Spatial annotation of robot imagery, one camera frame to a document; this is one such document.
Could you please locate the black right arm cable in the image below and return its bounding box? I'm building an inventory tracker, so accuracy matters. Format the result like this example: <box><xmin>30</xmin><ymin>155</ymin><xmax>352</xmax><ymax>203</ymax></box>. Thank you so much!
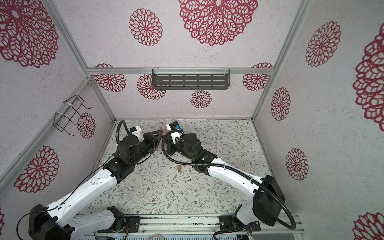
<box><xmin>161</xmin><ymin>128</ymin><xmax>297</xmax><ymax>240</ymax></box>

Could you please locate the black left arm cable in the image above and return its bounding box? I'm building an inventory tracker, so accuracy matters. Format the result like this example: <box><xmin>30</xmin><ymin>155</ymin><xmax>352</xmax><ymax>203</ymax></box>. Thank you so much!
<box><xmin>15</xmin><ymin>119</ymin><xmax>133</xmax><ymax>240</ymax></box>

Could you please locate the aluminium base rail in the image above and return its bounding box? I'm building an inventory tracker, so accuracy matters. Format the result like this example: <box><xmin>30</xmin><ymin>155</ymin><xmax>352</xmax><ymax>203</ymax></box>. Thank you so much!
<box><xmin>78</xmin><ymin>214</ymin><xmax>305</xmax><ymax>240</ymax></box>

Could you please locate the black wire wall rack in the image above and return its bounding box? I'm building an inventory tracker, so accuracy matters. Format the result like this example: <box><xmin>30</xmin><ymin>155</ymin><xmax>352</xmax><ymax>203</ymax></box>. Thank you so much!
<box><xmin>53</xmin><ymin>95</ymin><xmax>91</xmax><ymax>136</ymax></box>

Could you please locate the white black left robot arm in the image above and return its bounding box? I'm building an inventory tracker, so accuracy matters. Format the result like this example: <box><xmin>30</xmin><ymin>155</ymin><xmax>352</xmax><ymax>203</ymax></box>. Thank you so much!
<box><xmin>28</xmin><ymin>127</ymin><xmax>163</xmax><ymax>240</ymax></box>

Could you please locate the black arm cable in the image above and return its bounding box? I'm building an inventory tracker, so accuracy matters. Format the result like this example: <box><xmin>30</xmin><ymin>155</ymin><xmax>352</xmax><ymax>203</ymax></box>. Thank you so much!
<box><xmin>15</xmin><ymin>119</ymin><xmax>133</xmax><ymax>240</ymax></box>
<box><xmin>161</xmin><ymin>128</ymin><xmax>297</xmax><ymax>240</ymax></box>

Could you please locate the dark grey wall shelf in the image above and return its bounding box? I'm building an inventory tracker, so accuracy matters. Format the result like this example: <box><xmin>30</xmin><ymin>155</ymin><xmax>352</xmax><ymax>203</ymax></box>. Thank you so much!
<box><xmin>152</xmin><ymin>69</ymin><xmax>231</xmax><ymax>90</ymax></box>

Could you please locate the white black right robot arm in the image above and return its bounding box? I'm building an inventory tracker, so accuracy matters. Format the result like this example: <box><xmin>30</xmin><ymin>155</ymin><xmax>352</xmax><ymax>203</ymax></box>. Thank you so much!
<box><xmin>162</xmin><ymin>131</ymin><xmax>296</xmax><ymax>230</ymax></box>

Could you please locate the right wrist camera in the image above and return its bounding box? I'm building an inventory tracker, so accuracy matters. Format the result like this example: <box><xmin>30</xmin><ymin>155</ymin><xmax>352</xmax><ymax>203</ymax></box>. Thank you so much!
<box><xmin>166</xmin><ymin>121</ymin><xmax>184</xmax><ymax>145</ymax></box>

